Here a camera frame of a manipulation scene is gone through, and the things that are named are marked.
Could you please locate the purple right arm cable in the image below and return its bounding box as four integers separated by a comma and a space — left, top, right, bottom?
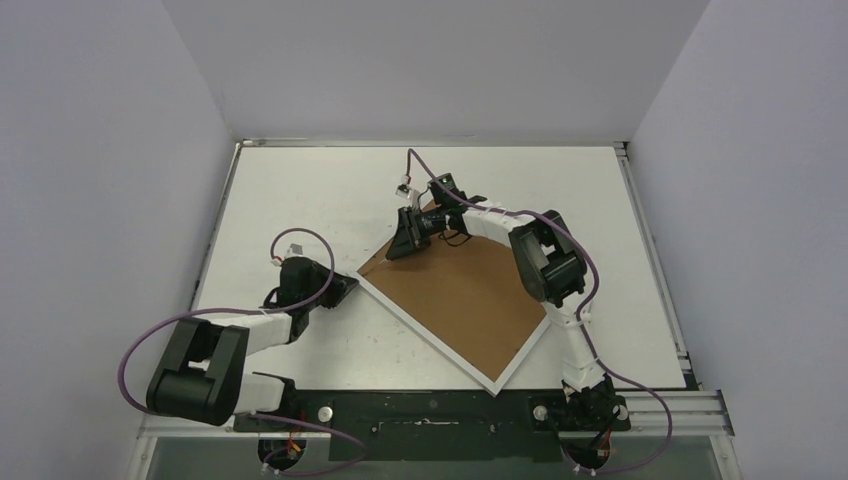
405, 148, 676, 477

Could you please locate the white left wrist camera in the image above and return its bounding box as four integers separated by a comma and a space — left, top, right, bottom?
284, 243, 304, 259

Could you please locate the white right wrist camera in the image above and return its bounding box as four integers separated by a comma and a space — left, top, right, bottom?
395, 175, 421, 209

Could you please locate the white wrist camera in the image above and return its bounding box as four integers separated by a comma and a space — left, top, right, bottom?
284, 243, 304, 259
395, 175, 421, 209

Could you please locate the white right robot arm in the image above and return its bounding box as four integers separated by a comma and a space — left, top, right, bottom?
386, 174, 607, 429

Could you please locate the aluminium table front rail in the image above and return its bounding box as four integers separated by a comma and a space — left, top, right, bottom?
137, 390, 733, 439

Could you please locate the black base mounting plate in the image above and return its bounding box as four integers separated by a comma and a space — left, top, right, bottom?
233, 390, 631, 462

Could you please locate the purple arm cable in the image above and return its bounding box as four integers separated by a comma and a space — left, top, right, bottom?
117, 227, 370, 480
405, 148, 676, 477

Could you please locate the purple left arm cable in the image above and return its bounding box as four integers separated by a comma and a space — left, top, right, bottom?
117, 227, 370, 480

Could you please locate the white picture frame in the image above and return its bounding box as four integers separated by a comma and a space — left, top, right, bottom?
352, 214, 549, 396

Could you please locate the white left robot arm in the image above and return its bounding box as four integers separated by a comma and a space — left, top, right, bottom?
145, 256, 359, 431

